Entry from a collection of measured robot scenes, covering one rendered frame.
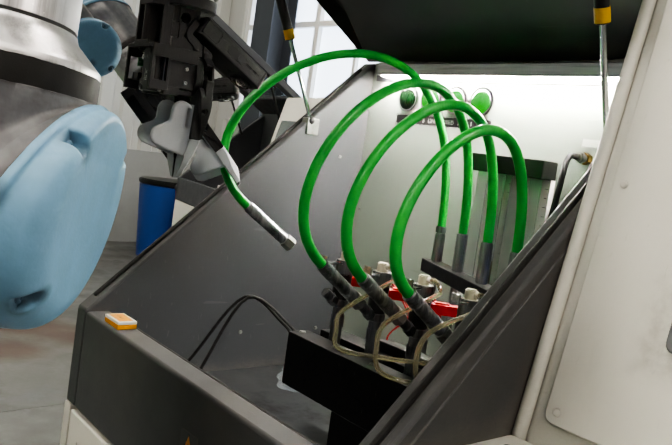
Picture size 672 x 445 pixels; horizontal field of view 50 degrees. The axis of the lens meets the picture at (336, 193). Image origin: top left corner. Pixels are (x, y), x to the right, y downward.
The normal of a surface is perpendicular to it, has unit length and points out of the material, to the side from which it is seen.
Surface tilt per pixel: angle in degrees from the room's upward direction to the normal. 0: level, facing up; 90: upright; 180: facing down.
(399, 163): 90
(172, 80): 90
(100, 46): 90
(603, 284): 76
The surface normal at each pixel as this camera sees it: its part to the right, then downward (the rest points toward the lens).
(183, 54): 0.63, 0.13
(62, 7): 0.95, 0.12
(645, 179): -0.70, -0.31
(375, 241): -0.76, -0.07
